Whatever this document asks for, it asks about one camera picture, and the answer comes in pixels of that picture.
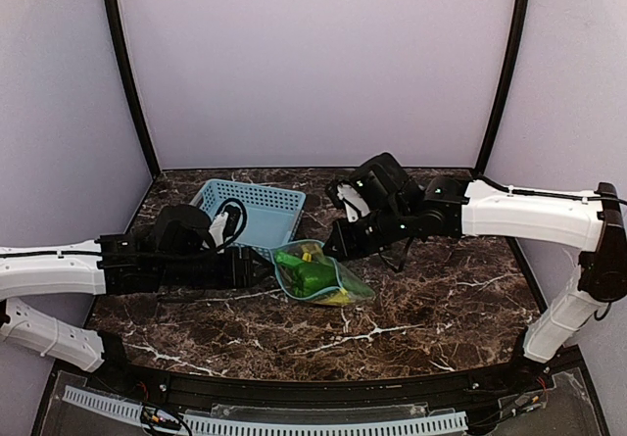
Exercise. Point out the yellow toy banana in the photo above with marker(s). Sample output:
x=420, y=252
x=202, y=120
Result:
x=336, y=298

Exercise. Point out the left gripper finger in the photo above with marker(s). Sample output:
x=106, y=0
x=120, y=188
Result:
x=260, y=274
x=258, y=258

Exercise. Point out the green toy bell pepper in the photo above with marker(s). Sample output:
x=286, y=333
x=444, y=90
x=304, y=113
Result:
x=309, y=280

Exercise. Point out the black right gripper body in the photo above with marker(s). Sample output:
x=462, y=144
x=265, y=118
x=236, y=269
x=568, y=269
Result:
x=346, y=233

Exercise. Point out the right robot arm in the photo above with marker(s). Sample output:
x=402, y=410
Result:
x=384, y=205

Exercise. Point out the black front frame rail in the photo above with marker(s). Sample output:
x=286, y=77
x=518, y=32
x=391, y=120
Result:
x=478, y=391

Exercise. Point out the right black corner post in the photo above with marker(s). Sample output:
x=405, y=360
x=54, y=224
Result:
x=514, y=38

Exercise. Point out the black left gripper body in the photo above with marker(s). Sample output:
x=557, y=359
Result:
x=246, y=267

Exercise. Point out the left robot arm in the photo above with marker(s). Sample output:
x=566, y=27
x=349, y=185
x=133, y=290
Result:
x=184, y=248

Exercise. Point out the clear zip top bag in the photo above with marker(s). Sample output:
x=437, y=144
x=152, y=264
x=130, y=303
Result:
x=303, y=249

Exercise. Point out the left black corner post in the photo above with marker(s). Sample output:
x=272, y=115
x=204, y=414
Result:
x=115, y=25

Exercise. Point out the white slotted cable duct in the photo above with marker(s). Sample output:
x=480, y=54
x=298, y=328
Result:
x=239, y=420

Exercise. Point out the long green toy cucumber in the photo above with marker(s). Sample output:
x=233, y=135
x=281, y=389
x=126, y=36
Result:
x=287, y=260

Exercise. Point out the black corner post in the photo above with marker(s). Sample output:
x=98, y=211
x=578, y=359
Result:
x=514, y=38
x=115, y=25

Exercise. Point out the short green toy gourd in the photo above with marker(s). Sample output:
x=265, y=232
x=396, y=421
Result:
x=356, y=289

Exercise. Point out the light blue plastic basket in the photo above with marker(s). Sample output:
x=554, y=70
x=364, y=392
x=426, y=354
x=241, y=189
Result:
x=274, y=214

